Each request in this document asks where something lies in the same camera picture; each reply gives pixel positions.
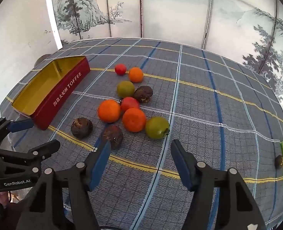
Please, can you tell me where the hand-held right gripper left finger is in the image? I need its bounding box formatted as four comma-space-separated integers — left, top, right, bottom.
16, 140, 112, 230

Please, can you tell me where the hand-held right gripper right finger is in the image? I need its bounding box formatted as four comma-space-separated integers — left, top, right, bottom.
171, 139, 273, 230

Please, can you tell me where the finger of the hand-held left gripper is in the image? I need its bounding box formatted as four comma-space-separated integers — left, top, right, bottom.
0, 139, 61, 173
0, 117, 34, 146

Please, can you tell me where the green tomato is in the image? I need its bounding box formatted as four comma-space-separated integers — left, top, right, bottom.
117, 81, 135, 98
145, 117, 170, 139

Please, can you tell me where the red tin box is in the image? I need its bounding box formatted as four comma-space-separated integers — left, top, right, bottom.
11, 56, 91, 131

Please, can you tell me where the small orange tangerine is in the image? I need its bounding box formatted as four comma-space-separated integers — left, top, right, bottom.
128, 67, 144, 83

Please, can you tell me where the small red tomato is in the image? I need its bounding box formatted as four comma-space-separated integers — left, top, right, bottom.
115, 64, 127, 76

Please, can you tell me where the grey plaid tablecloth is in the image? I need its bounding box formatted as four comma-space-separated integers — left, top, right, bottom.
0, 38, 283, 230

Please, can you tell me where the painted folding screen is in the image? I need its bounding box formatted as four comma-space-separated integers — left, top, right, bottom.
45, 0, 283, 115

